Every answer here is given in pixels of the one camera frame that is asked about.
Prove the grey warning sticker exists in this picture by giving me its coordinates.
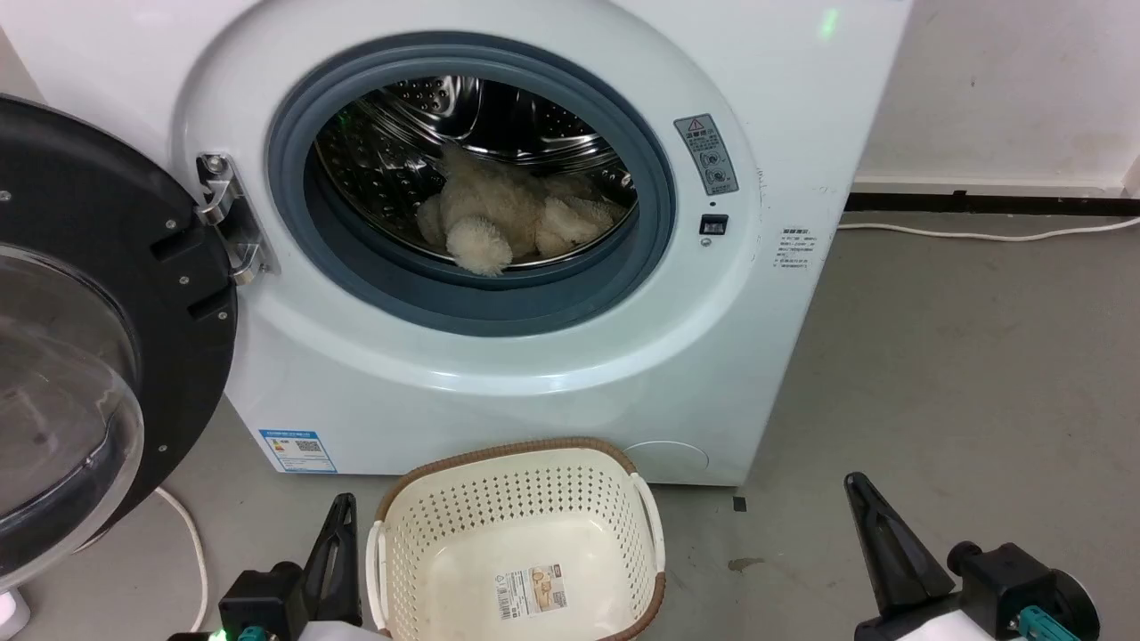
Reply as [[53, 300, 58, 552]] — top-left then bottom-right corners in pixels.
[[673, 113, 740, 197]]

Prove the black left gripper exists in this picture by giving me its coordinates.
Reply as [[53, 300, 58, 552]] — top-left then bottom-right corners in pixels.
[[169, 494, 389, 641]]

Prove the black baseboard strip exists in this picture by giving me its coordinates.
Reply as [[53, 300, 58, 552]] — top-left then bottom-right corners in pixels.
[[843, 190, 1140, 217]]

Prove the cream perforated laundry basket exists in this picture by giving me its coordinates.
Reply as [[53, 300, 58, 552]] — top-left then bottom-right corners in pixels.
[[365, 436, 667, 641]]

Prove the white plug box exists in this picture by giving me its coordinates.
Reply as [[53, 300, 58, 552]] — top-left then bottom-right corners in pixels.
[[0, 588, 33, 641]]

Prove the blue energy label sticker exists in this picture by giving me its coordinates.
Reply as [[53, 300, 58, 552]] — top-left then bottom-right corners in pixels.
[[258, 429, 338, 475]]

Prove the thin white floor cable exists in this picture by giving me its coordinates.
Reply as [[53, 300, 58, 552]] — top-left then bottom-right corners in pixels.
[[837, 216, 1140, 243]]

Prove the product label sticker in basket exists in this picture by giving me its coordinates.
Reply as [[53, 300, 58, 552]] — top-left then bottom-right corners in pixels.
[[495, 563, 569, 621]]

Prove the white front-load washing machine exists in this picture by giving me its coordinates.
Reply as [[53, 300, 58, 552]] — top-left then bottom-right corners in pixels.
[[0, 0, 915, 489]]

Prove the metal door hinge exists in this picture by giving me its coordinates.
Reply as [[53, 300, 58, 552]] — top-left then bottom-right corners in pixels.
[[196, 153, 280, 287]]

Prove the round filter cover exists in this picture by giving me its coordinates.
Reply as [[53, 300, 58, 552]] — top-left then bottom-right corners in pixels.
[[622, 440, 712, 487]]

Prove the grey rubber door seal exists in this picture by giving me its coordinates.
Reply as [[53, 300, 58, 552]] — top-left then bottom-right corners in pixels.
[[267, 33, 677, 337]]

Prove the thick white power cable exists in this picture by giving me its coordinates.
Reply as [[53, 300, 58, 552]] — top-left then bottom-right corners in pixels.
[[153, 485, 211, 634]]

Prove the steel washer drum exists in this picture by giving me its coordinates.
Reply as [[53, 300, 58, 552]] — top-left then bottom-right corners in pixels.
[[313, 75, 639, 268]]

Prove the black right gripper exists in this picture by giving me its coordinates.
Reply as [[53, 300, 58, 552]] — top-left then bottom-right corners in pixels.
[[844, 472, 1102, 641]]

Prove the black washer door with glass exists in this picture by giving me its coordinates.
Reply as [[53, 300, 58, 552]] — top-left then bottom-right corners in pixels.
[[0, 93, 240, 593]]

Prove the cream plush toy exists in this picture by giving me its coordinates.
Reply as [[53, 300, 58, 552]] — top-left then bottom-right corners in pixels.
[[416, 142, 630, 276]]

